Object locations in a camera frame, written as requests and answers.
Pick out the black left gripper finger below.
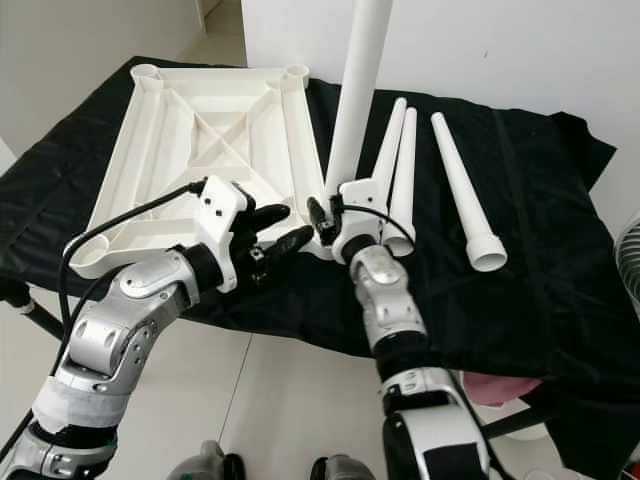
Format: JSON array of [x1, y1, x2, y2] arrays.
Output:
[[262, 224, 316, 265], [245, 202, 293, 237]]

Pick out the white plastic table leg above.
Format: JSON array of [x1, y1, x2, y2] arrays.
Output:
[[430, 111, 509, 273], [325, 0, 394, 201], [365, 96, 408, 191], [382, 106, 419, 257]]

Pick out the white plastic table top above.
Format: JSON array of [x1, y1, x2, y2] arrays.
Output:
[[72, 62, 346, 281]]

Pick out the black table cloth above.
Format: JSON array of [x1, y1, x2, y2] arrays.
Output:
[[0, 55, 640, 480]]

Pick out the black metal table leg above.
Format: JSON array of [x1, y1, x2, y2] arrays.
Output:
[[15, 295, 66, 341], [480, 400, 561, 441]]

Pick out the grey right robot foot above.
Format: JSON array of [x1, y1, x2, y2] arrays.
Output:
[[310, 455, 376, 480]]

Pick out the pink plastic object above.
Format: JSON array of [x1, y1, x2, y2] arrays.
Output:
[[465, 372, 546, 406]]

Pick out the white electric fan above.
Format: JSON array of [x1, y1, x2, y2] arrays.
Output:
[[622, 215, 640, 301]]

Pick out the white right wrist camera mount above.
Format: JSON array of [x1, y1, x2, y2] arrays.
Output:
[[335, 178, 383, 256]]

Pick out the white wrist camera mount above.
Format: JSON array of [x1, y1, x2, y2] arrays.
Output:
[[198, 177, 251, 291], [335, 178, 383, 256]]

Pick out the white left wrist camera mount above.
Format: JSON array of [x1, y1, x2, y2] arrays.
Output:
[[198, 177, 251, 291]]

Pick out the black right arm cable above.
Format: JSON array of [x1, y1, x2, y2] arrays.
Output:
[[340, 203, 416, 246]]

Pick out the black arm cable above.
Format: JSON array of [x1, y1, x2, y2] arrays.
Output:
[[0, 180, 209, 480], [340, 203, 416, 246]]

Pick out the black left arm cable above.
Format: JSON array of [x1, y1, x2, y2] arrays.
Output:
[[0, 180, 209, 480]]

